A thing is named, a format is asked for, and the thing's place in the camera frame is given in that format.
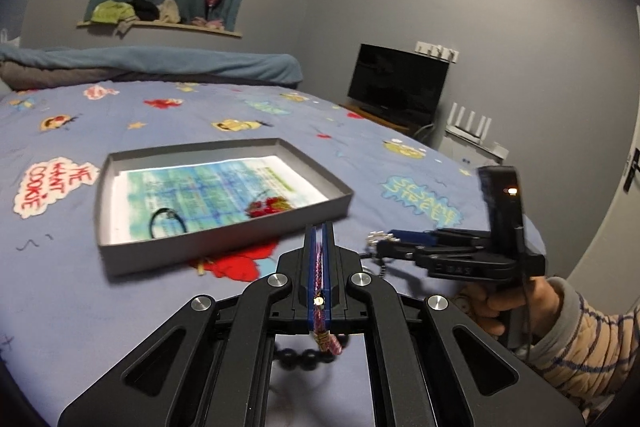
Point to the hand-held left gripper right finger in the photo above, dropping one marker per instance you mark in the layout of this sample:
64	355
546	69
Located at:
327	267

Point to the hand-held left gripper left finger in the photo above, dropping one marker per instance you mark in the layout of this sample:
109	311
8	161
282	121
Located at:
311	267

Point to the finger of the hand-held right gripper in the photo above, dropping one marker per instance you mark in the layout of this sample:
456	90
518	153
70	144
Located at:
400	251
425	236

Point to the grey cardboard box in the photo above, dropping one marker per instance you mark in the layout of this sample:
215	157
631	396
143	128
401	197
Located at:
150	252

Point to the person's right forearm striped sleeve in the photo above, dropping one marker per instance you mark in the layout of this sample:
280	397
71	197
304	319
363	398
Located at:
590	347

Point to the red bead jewelry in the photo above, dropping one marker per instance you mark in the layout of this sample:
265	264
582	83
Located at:
262	208

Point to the person's right hand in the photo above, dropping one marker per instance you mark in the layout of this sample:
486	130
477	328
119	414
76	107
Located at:
492	302

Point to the white router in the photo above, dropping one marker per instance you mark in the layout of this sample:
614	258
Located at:
475	134

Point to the blue green printed paper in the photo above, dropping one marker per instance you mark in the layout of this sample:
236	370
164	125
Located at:
210	192

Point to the wooden television stand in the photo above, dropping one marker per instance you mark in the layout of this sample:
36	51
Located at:
372	116

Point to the black television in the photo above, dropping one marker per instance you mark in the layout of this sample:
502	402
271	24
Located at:
395	79

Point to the blue blanket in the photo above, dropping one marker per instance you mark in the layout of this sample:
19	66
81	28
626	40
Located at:
175	63

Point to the wooden window sill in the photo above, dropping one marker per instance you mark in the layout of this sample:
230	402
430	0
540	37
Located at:
165	27

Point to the beige cloth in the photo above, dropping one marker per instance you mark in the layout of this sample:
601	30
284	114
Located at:
169	11

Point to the black cloth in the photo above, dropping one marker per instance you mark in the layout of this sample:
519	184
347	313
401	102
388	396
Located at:
145	9

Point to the white wall hook rack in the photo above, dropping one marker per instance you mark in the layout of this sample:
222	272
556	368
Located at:
437	51

